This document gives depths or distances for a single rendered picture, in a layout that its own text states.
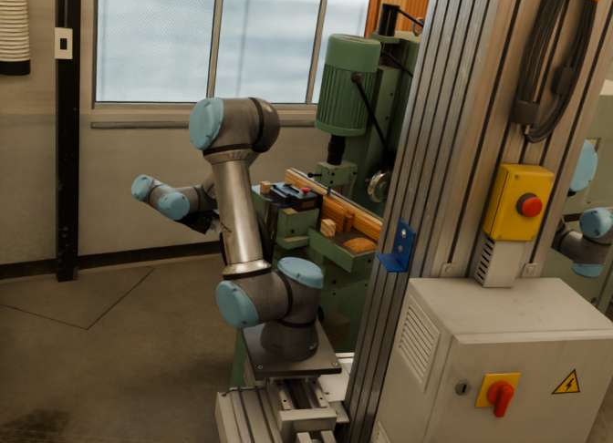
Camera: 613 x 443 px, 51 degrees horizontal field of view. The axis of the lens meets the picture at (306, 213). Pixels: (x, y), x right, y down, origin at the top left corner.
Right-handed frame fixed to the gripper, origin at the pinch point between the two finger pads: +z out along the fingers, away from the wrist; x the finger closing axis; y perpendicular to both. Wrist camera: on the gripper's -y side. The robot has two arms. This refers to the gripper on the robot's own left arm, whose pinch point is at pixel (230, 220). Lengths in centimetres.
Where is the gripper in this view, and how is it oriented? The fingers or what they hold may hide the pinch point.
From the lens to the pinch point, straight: 210.3
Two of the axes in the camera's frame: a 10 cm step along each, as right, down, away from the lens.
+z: 6.4, 3.4, 6.9
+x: 6.2, 3.0, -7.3
